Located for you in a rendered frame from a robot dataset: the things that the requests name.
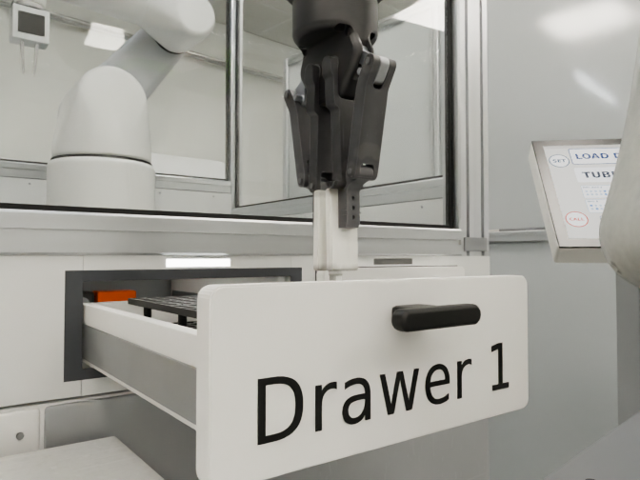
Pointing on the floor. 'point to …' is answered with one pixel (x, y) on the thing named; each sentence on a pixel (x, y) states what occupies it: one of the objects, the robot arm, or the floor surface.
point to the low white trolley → (78, 463)
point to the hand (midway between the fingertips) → (335, 230)
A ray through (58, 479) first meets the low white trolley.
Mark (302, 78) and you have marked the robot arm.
